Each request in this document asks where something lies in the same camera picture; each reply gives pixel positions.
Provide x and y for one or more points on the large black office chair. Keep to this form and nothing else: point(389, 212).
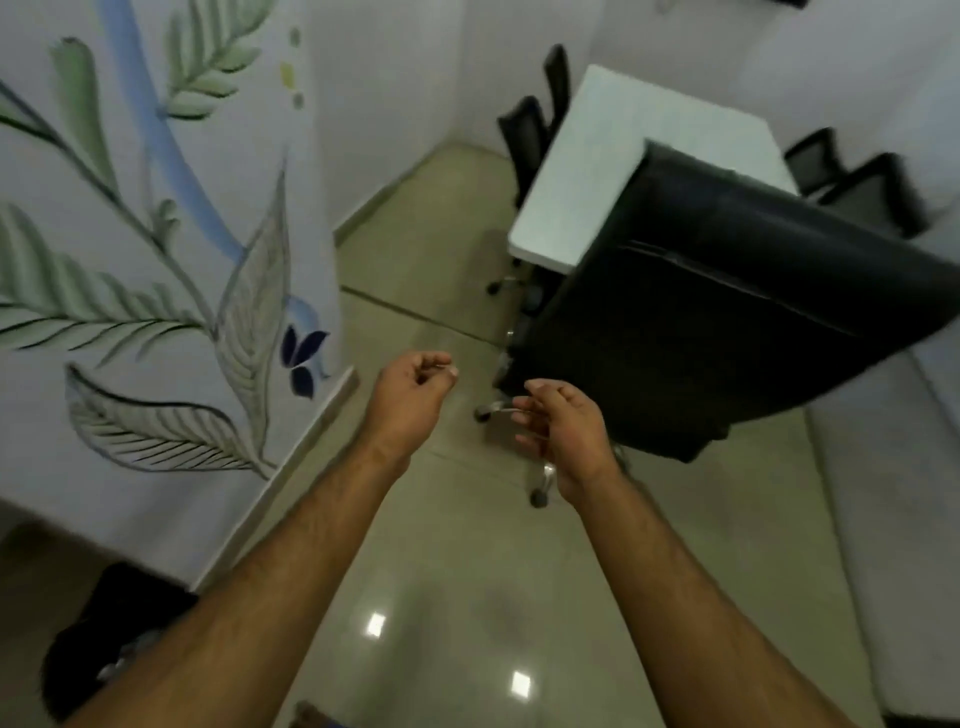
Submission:
point(720, 300)

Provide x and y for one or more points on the person's right forearm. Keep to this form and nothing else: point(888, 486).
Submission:
point(690, 615)

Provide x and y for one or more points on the person's left hand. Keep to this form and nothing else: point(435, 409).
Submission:
point(403, 409)

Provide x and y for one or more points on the person's left forearm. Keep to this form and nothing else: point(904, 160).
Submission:
point(262, 592)

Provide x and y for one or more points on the person's right thumb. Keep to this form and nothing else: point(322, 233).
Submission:
point(529, 427)

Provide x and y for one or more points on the person's right hand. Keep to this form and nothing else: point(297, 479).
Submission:
point(574, 442)

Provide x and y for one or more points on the black bag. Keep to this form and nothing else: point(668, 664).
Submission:
point(101, 637)

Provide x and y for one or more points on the person's left fingers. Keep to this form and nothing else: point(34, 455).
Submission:
point(436, 369)

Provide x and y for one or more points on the white rectangular table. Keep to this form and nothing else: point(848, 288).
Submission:
point(600, 157)

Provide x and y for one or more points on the black mesh office chair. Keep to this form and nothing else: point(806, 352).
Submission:
point(523, 142)
point(877, 195)
point(556, 82)
point(816, 161)

